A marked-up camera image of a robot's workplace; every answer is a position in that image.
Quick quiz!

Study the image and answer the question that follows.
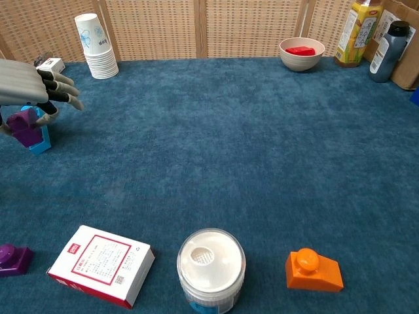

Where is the red block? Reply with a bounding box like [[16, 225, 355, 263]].
[[285, 46, 316, 56]]

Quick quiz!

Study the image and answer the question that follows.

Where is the white lidded plastic jar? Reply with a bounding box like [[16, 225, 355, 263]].
[[176, 228, 247, 314]]

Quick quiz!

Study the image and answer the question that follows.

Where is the small white box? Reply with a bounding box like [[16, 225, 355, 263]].
[[35, 58, 66, 75]]

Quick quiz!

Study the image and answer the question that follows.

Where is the rattan folding screen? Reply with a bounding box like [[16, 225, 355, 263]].
[[0, 0, 361, 63]]

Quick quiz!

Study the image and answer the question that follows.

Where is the orange toy block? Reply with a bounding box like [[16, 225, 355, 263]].
[[285, 247, 344, 292]]

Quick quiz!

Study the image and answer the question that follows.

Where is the beige bowl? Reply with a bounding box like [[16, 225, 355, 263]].
[[279, 37, 326, 72]]

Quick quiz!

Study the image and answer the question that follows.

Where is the yellow tea bottle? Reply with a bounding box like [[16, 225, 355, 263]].
[[334, 0, 384, 68]]

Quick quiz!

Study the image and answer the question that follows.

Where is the dark grey bottle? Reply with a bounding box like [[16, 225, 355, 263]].
[[367, 20, 411, 83]]

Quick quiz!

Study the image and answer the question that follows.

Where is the brown cardboard box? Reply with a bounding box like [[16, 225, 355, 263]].
[[363, 0, 419, 91]]

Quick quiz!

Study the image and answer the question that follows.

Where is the purple toy block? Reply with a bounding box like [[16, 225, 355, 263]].
[[6, 107, 45, 148]]

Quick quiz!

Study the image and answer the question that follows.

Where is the blue four-stud toy block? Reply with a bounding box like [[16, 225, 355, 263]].
[[20, 104, 52, 156]]

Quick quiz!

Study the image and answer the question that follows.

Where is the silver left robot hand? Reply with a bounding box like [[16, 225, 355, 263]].
[[0, 58, 84, 138]]

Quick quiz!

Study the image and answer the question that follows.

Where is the blue carpet table cover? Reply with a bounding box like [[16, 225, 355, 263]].
[[0, 56, 419, 314]]

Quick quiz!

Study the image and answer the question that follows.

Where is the stack of white paper cups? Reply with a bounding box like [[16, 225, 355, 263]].
[[74, 12, 120, 80]]

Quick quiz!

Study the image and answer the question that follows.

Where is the white and red medicine box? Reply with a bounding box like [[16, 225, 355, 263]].
[[46, 224, 156, 310]]

